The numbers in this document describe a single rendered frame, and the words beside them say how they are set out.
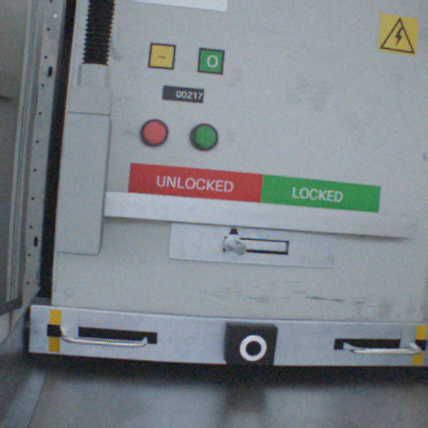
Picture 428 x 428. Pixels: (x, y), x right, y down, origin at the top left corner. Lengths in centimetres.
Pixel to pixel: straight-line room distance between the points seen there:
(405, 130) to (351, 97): 9
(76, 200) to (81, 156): 4
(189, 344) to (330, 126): 32
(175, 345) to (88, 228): 21
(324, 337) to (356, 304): 6
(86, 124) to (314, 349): 40
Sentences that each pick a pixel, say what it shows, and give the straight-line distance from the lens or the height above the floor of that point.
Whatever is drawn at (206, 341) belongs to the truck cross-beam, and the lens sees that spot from 76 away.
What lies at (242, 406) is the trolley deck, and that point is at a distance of 69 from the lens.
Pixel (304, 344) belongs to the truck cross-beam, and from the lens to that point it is 79.
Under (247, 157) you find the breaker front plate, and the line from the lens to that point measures 75.
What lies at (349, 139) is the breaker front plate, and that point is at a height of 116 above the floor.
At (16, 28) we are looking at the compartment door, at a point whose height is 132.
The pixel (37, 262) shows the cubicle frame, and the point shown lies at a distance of 110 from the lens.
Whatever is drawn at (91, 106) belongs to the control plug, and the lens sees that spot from 63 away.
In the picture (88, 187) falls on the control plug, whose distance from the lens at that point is 63.
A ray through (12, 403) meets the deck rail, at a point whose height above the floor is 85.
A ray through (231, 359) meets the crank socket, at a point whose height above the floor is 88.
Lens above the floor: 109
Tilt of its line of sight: 3 degrees down
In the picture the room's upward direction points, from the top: 5 degrees clockwise
